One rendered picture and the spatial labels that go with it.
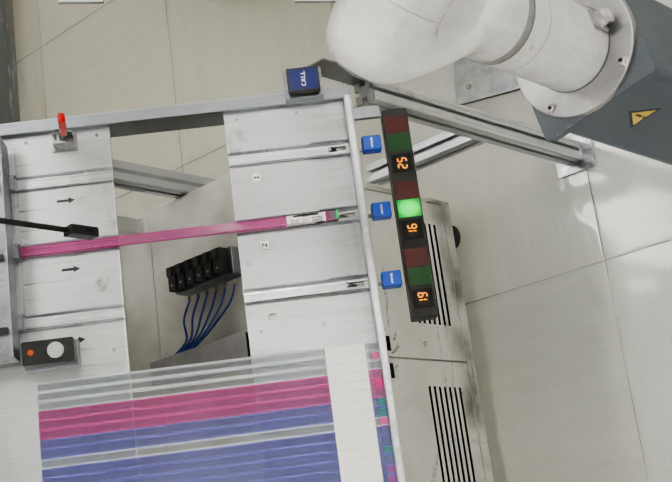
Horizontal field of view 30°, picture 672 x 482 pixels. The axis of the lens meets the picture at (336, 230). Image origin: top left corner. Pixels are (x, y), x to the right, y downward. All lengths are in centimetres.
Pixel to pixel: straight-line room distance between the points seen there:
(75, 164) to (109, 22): 184
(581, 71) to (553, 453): 106
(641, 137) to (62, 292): 89
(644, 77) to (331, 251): 55
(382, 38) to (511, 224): 125
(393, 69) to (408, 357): 106
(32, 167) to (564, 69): 84
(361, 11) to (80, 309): 72
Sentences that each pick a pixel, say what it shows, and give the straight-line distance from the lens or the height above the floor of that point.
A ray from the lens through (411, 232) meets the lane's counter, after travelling 194.
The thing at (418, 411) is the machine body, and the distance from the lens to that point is 241.
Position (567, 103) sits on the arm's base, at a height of 71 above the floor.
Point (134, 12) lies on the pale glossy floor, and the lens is 371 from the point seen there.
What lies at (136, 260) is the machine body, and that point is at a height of 62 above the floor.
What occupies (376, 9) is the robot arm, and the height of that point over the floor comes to 112.
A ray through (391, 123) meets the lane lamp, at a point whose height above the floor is 66.
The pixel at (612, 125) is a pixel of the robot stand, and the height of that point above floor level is 61.
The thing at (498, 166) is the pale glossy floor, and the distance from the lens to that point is 268.
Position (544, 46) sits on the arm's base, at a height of 85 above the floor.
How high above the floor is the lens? 214
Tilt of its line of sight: 46 degrees down
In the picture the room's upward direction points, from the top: 80 degrees counter-clockwise
